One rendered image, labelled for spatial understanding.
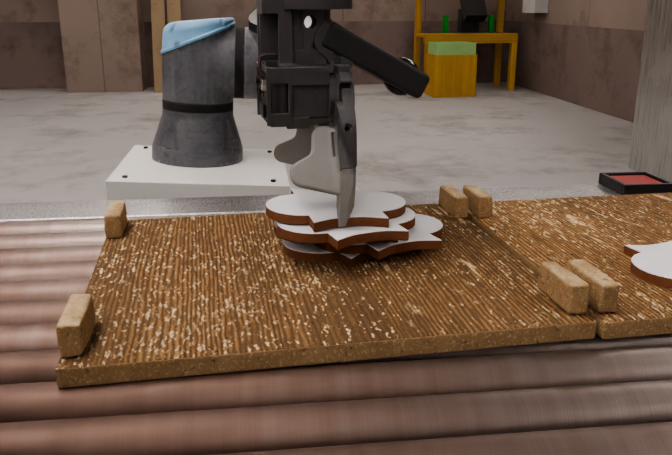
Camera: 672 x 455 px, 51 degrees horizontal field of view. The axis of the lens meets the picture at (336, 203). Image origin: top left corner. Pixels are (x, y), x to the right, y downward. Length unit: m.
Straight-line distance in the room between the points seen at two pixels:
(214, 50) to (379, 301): 0.64
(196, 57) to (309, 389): 0.72
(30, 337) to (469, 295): 0.37
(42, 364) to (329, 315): 0.22
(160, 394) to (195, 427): 0.05
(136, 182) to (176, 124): 0.15
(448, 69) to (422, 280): 8.55
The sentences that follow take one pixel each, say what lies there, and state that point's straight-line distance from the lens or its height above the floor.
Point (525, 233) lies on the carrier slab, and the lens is 0.80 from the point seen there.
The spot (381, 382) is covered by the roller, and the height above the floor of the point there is 0.91.
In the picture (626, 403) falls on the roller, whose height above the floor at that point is 0.92.
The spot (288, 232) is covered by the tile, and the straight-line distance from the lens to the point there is 0.66.
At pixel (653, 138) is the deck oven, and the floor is 0.36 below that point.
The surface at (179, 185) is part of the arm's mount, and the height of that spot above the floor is 0.92.
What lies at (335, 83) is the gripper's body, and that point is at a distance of 0.65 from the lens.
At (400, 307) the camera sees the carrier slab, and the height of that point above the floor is 0.94.
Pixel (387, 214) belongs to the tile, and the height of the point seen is 0.98.
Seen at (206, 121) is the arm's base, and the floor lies 1.00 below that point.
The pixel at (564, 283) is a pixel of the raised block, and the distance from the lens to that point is 0.61.
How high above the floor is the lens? 1.18
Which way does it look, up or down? 16 degrees down
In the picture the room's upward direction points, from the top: straight up
